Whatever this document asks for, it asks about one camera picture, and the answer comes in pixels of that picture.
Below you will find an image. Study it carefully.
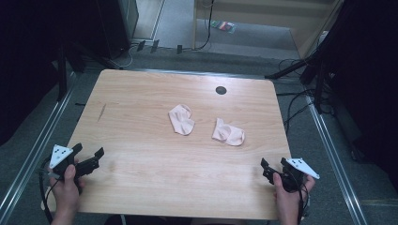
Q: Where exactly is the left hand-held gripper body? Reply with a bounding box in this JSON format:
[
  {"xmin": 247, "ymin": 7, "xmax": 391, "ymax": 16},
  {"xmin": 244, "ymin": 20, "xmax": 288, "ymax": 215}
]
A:
[{"xmin": 49, "ymin": 143, "xmax": 80, "ymax": 181}]

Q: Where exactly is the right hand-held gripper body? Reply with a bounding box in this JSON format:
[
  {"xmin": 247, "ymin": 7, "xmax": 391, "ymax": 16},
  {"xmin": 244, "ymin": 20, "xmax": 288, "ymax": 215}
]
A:
[{"xmin": 279, "ymin": 157, "xmax": 321, "ymax": 193}]

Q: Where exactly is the person's right hand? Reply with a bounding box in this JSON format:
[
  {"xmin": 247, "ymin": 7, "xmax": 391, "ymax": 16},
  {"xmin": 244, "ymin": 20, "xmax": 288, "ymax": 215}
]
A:
[{"xmin": 272, "ymin": 172, "xmax": 316, "ymax": 220}]

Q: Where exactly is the person's left hand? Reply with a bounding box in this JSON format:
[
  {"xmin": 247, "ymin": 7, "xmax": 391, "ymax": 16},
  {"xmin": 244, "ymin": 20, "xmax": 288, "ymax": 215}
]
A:
[{"xmin": 46, "ymin": 163, "xmax": 86, "ymax": 219}]

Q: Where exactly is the pink sock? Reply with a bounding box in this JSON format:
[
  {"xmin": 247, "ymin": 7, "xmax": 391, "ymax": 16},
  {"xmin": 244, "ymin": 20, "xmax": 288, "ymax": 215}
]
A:
[
  {"xmin": 211, "ymin": 117, "xmax": 246, "ymax": 147},
  {"xmin": 167, "ymin": 103, "xmax": 195, "ymax": 137}
]

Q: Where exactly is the black metal stand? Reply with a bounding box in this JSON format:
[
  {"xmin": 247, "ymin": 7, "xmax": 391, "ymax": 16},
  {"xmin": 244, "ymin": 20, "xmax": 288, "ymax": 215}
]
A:
[
  {"xmin": 264, "ymin": 46, "xmax": 332, "ymax": 115},
  {"xmin": 55, "ymin": 40, "xmax": 120, "ymax": 102}
]

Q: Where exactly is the black cabinet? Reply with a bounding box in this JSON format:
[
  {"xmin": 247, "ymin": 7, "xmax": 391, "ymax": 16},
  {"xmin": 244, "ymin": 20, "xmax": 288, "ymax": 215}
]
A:
[{"xmin": 95, "ymin": 0, "xmax": 140, "ymax": 60}]

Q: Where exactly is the colourful striped packet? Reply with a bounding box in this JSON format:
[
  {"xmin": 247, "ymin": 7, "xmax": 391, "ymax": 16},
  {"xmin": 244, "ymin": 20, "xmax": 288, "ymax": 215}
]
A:
[{"xmin": 210, "ymin": 20, "xmax": 237, "ymax": 35}]

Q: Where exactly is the aluminium floor rail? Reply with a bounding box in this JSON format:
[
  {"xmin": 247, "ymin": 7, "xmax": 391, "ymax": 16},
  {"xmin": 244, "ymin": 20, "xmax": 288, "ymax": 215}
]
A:
[
  {"xmin": 304, "ymin": 93, "xmax": 369, "ymax": 225},
  {"xmin": 0, "ymin": 70, "xmax": 78, "ymax": 224}
]

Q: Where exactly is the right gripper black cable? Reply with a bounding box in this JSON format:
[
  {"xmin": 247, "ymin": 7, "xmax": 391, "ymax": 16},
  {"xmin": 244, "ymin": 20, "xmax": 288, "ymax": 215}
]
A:
[{"xmin": 289, "ymin": 172, "xmax": 312, "ymax": 225}]

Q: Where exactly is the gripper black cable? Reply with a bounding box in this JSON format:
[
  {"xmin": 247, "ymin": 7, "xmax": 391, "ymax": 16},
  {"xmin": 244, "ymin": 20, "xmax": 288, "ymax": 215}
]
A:
[
  {"xmin": 38, "ymin": 157, "xmax": 64, "ymax": 225},
  {"xmin": 289, "ymin": 172, "xmax": 312, "ymax": 225}
]

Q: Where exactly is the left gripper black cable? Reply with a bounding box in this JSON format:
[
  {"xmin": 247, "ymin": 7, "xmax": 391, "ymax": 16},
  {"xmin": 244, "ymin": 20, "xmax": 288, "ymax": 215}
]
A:
[{"xmin": 38, "ymin": 157, "xmax": 64, "ymax": 225}]

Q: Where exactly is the black floor cable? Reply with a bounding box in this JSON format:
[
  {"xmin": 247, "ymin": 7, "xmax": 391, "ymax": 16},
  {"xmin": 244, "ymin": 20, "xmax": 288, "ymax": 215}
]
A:
[{"xmin": 275, "ymin": 57, "xmax": 317, "ymax": 135}]

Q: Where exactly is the white floor cable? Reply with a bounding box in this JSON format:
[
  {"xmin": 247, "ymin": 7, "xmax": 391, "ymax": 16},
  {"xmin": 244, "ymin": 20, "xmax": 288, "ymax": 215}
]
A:
[{"xmin": 109, "ymin": 43, "xmax": 139, "ymax": 70}]

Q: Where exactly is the black hanging cable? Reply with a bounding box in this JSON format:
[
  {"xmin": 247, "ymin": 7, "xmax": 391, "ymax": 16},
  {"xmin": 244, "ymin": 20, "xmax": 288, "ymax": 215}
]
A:
[{"xmin": 195, "ymin": 0, "xmax": 216, "ymax": 52}]

